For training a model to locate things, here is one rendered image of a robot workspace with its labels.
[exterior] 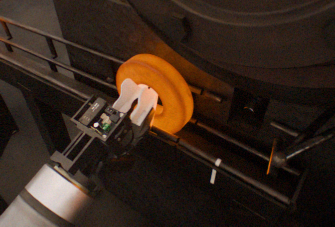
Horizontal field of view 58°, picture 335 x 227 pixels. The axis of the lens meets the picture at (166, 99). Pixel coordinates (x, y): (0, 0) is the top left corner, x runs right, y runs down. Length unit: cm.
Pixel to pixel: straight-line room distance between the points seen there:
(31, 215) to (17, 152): 111
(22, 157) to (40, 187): 107
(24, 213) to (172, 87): 27
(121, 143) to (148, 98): 9
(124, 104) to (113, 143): 10
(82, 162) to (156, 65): 19
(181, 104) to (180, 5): 27
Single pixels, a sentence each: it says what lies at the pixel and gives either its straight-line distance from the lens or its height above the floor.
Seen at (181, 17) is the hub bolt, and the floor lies 101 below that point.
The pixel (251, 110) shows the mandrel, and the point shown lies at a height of 75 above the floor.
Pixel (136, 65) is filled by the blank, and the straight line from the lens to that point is 51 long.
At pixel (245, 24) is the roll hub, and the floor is 101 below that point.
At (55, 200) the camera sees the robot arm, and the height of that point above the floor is 76.
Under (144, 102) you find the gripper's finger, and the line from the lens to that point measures 50.
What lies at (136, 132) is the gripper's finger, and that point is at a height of 75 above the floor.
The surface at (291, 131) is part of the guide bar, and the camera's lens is 51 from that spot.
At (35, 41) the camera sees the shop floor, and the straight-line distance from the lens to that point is 223.
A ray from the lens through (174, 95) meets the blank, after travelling 49.
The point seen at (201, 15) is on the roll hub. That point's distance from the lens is 24.
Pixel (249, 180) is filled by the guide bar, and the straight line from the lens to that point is 50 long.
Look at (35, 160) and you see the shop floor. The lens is 148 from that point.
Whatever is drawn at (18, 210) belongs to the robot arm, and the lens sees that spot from 46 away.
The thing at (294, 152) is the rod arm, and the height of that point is 90.
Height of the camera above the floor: 113
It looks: 44 degrees down
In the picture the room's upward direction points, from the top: straight up
